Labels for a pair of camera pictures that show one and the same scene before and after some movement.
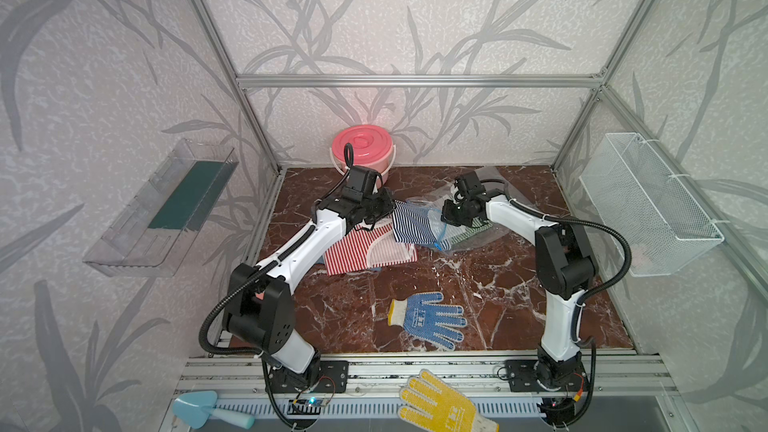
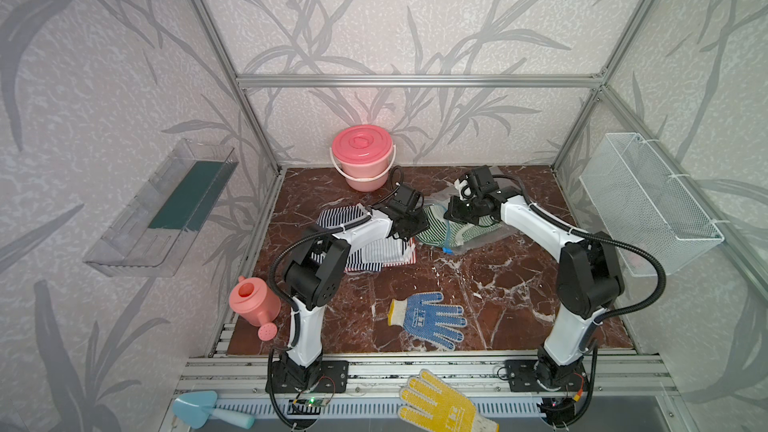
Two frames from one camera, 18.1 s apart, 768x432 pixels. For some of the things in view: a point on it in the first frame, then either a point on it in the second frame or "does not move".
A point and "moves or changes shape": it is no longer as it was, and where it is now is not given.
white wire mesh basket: [634, 192] does not move
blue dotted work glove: [423, 320] does not move
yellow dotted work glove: [431, 405] does not move
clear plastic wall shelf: [152, 233] does not move
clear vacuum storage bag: [494, 179] → [455, 237]
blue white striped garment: [413, 224] → [369, 257]
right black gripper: [446, 216] does not move
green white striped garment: [478, 225] moves or changes shape
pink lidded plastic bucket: [373, 147] does not move
